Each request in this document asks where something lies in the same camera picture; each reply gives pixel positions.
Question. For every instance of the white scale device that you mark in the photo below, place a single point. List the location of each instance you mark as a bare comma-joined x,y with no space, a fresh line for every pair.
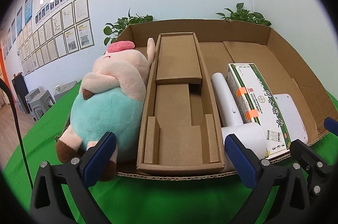
292,118

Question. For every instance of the green table cloth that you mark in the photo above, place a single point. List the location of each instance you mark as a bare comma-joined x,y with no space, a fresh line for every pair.
126,200

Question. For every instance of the pink pig plush toy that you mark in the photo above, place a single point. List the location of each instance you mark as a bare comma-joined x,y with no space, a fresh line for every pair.
110,99

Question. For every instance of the framed certificates on wall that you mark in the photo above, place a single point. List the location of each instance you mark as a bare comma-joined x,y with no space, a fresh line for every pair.
47,35

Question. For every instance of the large open cardboard box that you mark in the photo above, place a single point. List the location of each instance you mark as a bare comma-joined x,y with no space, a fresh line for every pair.
224,43

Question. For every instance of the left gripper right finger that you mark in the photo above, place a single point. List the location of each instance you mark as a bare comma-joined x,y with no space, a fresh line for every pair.
291,202

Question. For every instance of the right potted green plant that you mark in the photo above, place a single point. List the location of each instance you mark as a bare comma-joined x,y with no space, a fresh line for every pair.
244,15

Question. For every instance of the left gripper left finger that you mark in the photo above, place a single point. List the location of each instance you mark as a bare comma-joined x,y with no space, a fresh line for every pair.
48,202

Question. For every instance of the grey stools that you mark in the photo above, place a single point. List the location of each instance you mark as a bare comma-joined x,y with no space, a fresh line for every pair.
40,102

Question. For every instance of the left potted green plant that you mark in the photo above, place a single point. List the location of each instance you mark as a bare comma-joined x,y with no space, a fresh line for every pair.
113,30

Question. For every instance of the narrow brown cardboard tray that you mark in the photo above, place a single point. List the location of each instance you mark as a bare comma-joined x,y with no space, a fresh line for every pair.
180,133

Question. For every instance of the white hair dryer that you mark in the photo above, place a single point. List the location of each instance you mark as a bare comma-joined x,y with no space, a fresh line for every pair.
251,135

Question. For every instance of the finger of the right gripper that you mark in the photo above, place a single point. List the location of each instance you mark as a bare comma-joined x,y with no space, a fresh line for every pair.
331,125
318,170

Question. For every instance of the green white medicine box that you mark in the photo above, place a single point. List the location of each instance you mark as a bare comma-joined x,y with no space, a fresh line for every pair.
256,103

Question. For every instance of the potted green plant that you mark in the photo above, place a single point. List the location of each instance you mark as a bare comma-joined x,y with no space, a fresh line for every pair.
244,15
113,30

